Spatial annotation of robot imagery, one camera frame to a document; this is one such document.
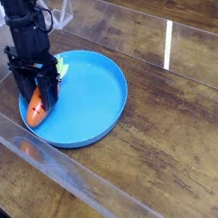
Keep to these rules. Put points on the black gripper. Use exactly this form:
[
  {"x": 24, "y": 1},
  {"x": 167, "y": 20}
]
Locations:
[{"x": 29, "y": 58}]

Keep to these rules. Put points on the orange toy carrot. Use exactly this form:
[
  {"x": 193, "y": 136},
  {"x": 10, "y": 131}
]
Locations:
[{"x": 36, "y": 112}]

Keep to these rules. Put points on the blue round tray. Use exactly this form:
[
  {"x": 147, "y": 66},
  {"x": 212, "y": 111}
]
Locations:
[{"x": 92, "y": 97}]

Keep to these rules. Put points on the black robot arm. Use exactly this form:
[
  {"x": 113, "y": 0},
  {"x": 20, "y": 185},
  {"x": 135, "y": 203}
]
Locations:
[{"x": 24, "y": 12}]

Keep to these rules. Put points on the clear acrylic front barrier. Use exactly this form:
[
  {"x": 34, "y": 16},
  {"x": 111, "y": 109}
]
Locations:
[{"x": 96, "y": 192}]

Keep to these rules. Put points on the clear acrylic corner bracket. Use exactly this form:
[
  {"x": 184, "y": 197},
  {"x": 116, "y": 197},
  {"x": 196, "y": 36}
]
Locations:
[{"x": 58, "y": 18}]

